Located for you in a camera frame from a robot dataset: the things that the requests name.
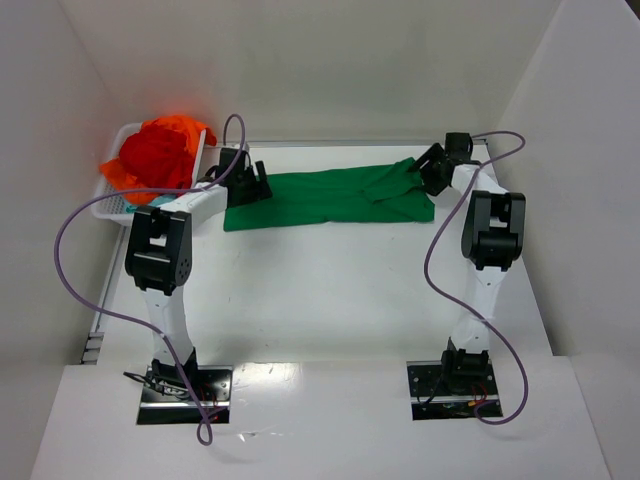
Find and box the red t shirt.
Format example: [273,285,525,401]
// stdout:
[119,124,194,189]

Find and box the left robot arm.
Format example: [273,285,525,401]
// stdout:
[125,146,272,390]

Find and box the green t shirt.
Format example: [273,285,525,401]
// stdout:
[223,158,435,232]

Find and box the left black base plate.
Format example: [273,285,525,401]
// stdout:
[133,366,233,425]

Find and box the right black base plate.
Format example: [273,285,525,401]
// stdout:
[406,361,503,421]

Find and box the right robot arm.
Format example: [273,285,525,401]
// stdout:
[409,132,526,388]

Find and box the orange t shirt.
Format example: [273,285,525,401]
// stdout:
[100,115,217,190]

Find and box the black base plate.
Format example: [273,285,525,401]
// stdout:
[133,366,233,425]
[406,361,503,421]

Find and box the teal t shirt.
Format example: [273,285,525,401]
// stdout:
[124,194,176,214]

